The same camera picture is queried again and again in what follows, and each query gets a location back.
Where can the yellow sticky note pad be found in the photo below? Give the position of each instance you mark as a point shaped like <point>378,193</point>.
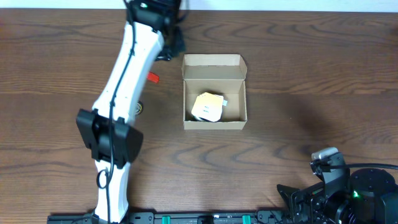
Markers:
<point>209,107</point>

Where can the cardboard box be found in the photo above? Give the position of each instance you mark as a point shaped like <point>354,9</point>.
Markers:
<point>220,74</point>

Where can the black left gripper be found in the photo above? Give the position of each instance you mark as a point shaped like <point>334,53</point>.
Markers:
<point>175,43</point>

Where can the orange utility knife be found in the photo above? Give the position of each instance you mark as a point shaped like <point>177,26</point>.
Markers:
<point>152,77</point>

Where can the black yellow correction tape dispenser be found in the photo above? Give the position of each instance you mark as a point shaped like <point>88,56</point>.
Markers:
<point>139,108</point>

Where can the black mounting rail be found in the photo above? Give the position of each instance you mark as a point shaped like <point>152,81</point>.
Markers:
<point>260,217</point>

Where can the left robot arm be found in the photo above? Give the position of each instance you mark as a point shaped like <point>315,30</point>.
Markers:
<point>151,33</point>

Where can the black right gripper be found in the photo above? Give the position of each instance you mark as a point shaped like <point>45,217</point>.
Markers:
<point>296,198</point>

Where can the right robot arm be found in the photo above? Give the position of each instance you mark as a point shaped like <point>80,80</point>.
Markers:
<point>371,197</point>

